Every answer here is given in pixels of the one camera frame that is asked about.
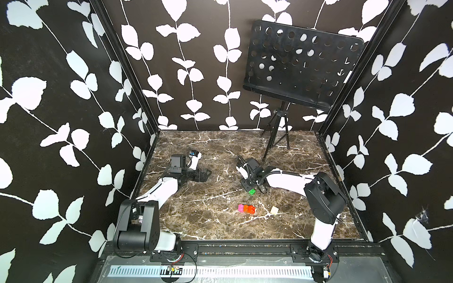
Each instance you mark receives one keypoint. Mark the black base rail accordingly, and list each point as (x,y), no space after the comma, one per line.
(295,250)

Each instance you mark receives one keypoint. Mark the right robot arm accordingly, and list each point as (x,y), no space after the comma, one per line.
(325,199)

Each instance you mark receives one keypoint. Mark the red lego brick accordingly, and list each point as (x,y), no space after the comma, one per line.
(249,209)

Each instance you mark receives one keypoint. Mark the white ruler strip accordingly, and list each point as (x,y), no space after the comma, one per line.
(189,272)

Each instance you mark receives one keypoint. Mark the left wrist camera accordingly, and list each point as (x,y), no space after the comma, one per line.
(181,162)

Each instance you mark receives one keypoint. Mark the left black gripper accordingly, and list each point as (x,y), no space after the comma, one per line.
(203,177)

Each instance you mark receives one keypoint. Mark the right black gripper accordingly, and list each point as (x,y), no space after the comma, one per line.
(243,183)

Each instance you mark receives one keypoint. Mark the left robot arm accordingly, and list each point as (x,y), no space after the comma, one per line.
(138,223)

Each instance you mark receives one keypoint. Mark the black music stand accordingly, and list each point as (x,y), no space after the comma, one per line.
(298,65)

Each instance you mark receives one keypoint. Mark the cream lego brick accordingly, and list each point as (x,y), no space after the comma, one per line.
(274,210)

